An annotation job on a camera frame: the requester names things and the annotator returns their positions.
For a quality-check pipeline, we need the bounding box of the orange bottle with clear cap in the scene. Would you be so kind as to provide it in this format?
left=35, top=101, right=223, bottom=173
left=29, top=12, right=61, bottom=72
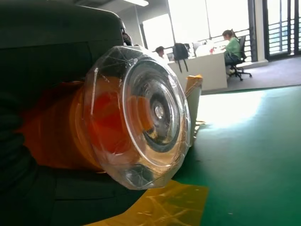
left=17, top=45, right=192, bottom=191

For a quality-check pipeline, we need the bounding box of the ceiling light panel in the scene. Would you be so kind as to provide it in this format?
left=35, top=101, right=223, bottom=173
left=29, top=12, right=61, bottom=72
left=122, top=0, right=149, bottom=7

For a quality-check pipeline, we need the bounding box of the person behind desk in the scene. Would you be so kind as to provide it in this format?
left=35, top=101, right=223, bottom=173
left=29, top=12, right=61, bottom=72
left=155, top=46, right=167, bottom=60

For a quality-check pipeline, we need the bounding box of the black backpack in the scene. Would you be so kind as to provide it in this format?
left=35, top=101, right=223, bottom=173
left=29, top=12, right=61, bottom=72
left=173, top=42, right=189, bottom=73

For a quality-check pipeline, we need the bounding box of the white office desk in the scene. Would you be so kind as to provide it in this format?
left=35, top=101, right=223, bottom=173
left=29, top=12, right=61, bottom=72
left=167, top=49, right=229, bottom=95

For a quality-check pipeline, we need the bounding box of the yellow taped cardboard box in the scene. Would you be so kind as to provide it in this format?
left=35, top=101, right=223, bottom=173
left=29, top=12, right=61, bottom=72
left=84, top=74, right=210, bottom=226

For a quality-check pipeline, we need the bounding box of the person seated at desk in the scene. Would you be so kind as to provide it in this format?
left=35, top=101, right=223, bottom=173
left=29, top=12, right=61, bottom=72
left=222, top=29, right=243, bottom=67

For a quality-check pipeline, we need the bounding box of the black office chair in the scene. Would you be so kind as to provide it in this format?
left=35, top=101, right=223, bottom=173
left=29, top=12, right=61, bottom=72
left=229, top=35, right=253, bottom=82

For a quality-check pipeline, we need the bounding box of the green table mat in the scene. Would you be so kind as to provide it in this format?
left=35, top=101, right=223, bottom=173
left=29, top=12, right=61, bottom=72
left=173, top=85, right=301, bottom=226

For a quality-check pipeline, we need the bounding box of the black framed glass door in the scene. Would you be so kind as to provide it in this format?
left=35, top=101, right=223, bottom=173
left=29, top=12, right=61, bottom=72
left=263, top=0, right=301, bottom=61

